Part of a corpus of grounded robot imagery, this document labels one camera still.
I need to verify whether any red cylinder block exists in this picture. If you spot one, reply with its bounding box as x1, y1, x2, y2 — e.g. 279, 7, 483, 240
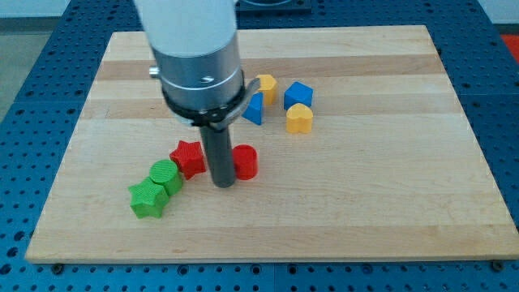
232, 144, 259, 180

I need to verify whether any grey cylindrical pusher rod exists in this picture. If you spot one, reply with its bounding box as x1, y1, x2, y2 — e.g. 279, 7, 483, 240
199, 127, 236, 188

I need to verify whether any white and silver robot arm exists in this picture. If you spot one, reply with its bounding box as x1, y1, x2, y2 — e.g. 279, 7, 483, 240
134, 0, 244, 127

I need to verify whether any blue triangle block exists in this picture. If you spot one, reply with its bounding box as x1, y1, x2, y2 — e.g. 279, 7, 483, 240
242, 92, 264, 126

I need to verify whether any yellow heart block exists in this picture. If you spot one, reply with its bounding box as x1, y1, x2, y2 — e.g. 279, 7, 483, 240
285, 103, 314, 134

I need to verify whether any black clamp with grey lever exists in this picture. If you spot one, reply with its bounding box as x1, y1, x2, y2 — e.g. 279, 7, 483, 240
161, 71, 260, 131

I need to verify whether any yellow hexagon block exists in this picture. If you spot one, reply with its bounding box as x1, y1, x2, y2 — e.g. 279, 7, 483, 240
257, 75, 278, 105

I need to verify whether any blue cube block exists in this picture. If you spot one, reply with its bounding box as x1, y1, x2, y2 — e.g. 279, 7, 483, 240
284, 81, 314, 110

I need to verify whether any red star block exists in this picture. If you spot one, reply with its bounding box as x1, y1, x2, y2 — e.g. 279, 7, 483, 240
169, 140, 206, 180

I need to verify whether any wooden board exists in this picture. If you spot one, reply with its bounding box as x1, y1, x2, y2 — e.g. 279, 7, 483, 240
26, 25, 518, 264

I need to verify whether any green cylinder block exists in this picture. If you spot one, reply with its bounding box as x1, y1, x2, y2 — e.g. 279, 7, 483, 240
149, 160, 183, 196

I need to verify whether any green star block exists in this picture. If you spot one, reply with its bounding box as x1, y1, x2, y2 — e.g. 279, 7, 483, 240
128, 177, 169, 219

